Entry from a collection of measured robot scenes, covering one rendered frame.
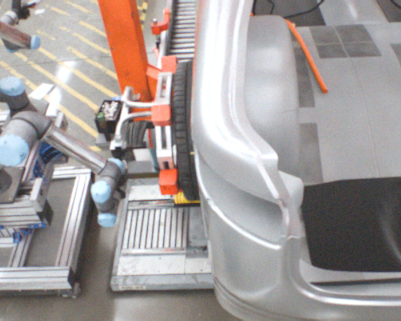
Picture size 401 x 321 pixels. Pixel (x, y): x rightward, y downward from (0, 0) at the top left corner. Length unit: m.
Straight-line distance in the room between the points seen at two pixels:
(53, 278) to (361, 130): 1.72
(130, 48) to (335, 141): 1.17
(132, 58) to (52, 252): 1.17
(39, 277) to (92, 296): 0.33
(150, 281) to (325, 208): 1.19
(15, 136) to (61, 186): 1.34
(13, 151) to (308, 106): 1.21
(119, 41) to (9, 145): 0.99
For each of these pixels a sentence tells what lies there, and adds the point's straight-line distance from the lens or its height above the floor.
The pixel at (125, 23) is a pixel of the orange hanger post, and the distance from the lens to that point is 2.39.
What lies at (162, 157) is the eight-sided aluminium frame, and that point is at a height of 0.96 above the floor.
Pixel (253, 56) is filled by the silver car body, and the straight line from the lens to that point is 1.77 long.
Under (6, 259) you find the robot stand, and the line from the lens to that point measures 2.80.
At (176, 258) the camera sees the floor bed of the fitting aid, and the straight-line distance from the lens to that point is 2.64.
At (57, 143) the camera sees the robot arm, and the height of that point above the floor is 1.15.
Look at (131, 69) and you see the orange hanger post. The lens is 2.54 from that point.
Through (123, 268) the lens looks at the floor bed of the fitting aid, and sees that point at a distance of 2.67.
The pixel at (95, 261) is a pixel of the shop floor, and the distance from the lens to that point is 2.84.
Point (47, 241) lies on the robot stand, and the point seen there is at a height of 0.21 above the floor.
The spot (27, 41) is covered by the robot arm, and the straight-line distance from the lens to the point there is 2.57.
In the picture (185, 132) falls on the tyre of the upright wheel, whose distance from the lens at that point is 1.84.
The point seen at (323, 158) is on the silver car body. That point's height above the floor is 0.93.
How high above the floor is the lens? 2.29
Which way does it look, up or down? 46 degrees down
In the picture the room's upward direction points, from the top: 8 degrees counter-clockwise
